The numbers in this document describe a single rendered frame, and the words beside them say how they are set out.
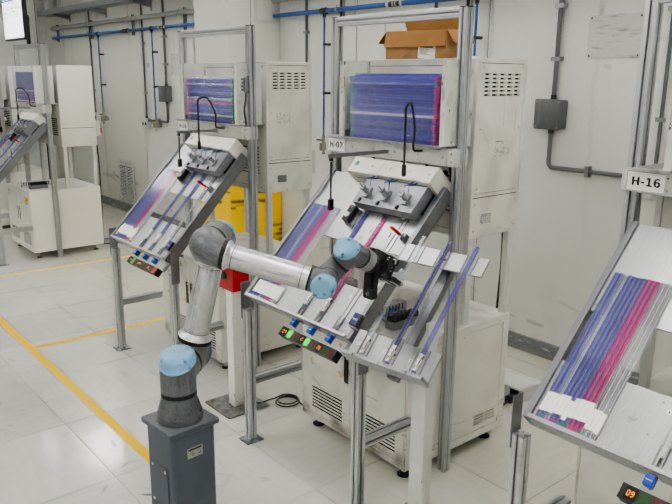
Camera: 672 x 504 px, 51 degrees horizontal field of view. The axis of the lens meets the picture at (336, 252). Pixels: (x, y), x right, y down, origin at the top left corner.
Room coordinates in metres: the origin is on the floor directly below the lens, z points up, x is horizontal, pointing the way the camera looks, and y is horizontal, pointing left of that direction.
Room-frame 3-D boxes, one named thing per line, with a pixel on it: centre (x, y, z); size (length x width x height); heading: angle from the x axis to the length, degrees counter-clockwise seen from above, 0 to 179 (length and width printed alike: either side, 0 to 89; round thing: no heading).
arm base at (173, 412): (2.12, 0.51, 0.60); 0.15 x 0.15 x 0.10
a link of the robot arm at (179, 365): (2.13, 0.51, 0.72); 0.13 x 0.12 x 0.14; 173
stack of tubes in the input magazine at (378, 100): (2.96, -0.26, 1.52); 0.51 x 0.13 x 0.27; 40
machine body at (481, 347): (3.08, -0.32, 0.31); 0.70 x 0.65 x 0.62; 40
